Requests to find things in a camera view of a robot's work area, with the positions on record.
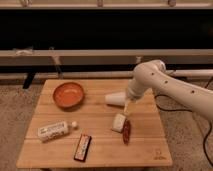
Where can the orange bowl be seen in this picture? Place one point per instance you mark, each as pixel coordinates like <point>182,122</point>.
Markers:
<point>68,94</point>

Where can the wooden table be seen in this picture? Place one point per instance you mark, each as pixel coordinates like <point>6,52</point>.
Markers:
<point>147,146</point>

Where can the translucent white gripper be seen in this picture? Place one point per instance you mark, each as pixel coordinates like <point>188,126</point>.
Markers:
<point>127,108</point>

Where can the dark red candy bar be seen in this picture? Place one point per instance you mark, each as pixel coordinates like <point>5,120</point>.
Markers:
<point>82,147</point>

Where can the white paper cup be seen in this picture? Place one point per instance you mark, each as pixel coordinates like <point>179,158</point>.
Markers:
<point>117,99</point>

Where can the white plastic bottle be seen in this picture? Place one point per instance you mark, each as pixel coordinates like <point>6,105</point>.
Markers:
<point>56,130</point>

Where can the white horizontal rail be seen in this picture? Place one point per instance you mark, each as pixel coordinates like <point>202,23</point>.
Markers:
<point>29,57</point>

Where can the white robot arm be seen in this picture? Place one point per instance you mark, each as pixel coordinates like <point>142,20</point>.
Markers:
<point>152,75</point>

